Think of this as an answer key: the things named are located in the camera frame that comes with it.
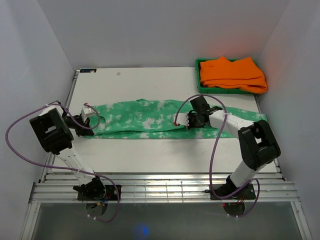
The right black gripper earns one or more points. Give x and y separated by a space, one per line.
191 125

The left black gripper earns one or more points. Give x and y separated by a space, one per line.
82 131

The green white tie-dye trousers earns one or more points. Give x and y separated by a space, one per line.
145 119

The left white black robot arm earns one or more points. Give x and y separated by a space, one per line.
52 128

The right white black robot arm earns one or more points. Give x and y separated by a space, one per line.
258 145

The orange folded trousers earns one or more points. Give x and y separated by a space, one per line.
242 74

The green plastic tray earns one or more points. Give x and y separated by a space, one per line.
213 90

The black label sticker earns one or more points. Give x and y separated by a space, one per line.
88 70

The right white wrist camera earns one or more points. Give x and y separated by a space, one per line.
181 119

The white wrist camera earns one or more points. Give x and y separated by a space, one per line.
181 119
87 112

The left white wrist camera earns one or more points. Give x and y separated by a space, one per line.
87 112

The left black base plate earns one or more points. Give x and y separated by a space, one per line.
108 192

